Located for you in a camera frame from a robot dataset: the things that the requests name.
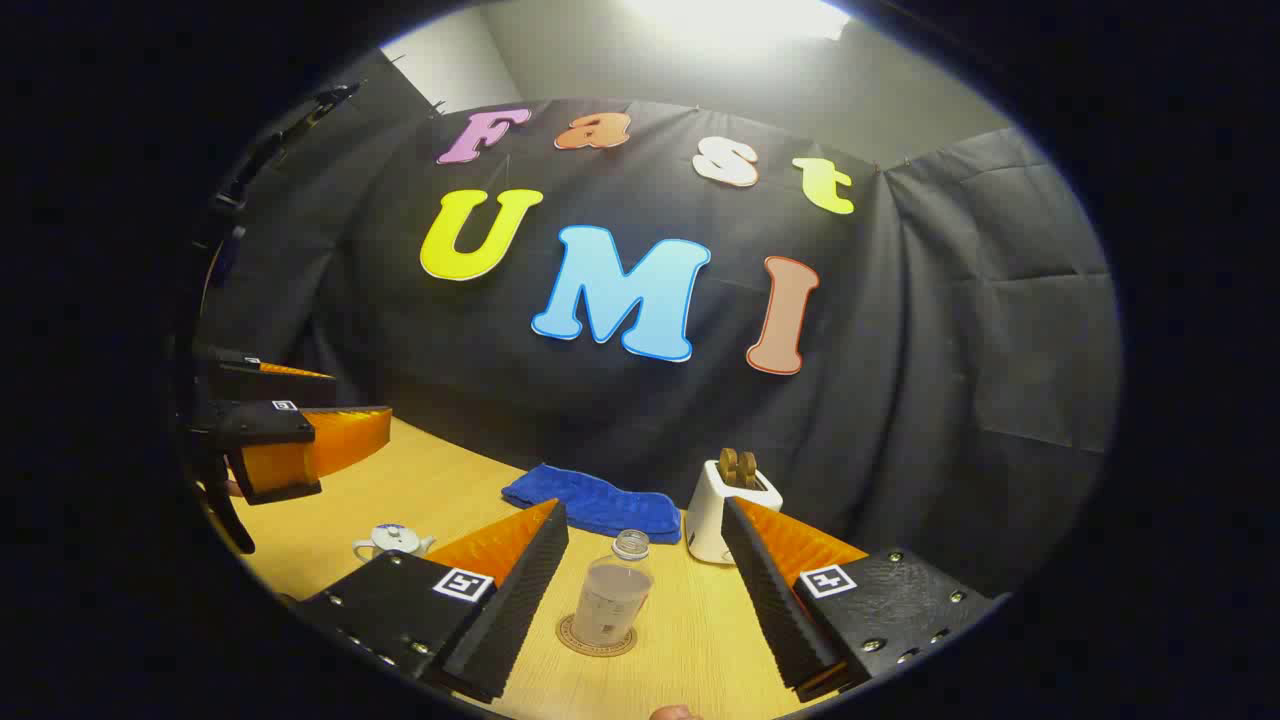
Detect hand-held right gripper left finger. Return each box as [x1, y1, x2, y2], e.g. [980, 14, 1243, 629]
[295, 498, 571, 704]

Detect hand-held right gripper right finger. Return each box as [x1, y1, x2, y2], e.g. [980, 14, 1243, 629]
[720, 497, 1006, 704]

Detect round wooden coaster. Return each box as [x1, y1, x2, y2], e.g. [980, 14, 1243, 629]
[556, 612, 639, 658]

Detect clear plastic water bottle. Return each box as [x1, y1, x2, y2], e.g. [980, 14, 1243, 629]
[570, 530, 656, 649]

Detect white teacup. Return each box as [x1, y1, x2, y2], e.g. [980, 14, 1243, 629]
[352, 523, 437, 563]

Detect white toaster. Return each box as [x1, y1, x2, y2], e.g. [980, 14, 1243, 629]
[686, 460, 784, 566]

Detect blue towel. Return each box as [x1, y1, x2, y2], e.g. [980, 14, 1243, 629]
[500, 463, 684, 546]

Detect ceiling light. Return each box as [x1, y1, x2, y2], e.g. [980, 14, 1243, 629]
[620, 0, 853, 49]

